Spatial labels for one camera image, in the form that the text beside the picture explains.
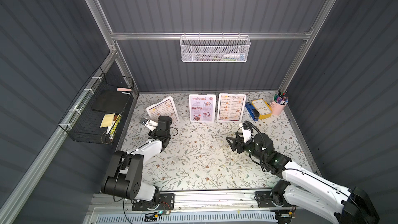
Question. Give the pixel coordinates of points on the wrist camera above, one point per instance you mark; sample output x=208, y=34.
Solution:
x=245, y=132
x=146, y=122

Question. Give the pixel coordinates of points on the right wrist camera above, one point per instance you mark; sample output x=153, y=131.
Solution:
x=245, y=132

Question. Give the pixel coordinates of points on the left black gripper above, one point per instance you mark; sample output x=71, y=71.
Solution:
x=156, y=134

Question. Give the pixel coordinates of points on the pink special menu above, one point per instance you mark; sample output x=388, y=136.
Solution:
x=202, y=109

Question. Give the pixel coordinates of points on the pink eraser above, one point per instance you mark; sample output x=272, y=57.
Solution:
x=124, y=89

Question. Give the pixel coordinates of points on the yellow patterned roll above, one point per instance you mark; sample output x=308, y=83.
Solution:
x=111, y=130

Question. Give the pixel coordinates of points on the pink pen cup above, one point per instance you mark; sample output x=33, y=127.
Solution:
x=276, y=108

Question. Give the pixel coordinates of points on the black notebook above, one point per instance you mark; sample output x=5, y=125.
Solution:
x=110, y=102

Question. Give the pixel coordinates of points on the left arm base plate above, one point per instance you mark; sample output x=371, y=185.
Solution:
x=160, y=201

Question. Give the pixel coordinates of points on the yellow tray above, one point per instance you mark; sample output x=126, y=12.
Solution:
x=263, y=108

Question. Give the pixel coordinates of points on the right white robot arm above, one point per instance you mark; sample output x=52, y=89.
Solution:
x=300, y=187

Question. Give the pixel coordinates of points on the black wire wall basket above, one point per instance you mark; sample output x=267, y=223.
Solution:
x=81, y=123

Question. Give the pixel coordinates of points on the white tube in basket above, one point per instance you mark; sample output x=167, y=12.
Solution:
x=235, y=57

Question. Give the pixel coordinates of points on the Dim Sum menu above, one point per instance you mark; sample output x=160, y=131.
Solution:
x=163, y=109
x=231, y=108

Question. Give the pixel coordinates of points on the yellow sticky notepad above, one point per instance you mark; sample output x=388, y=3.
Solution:
x=107, y=120

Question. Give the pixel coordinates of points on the white wire mesh basket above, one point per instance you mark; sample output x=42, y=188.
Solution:
x=210, y=49

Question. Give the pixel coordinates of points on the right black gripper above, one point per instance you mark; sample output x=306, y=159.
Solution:
x=239, y=144

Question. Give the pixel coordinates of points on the white rack panel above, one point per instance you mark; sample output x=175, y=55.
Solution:
x=231, y=107
x=162, y=109
x=202, y=108

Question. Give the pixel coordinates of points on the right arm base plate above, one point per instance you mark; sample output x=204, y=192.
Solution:
x=270, y=198

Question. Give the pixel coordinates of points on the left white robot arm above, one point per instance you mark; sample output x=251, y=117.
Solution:
x=123, y=176

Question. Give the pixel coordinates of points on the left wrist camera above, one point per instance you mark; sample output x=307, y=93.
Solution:
x=146, y=122

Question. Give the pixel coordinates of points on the blue stapler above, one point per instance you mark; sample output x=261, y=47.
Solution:
x=252, y=111

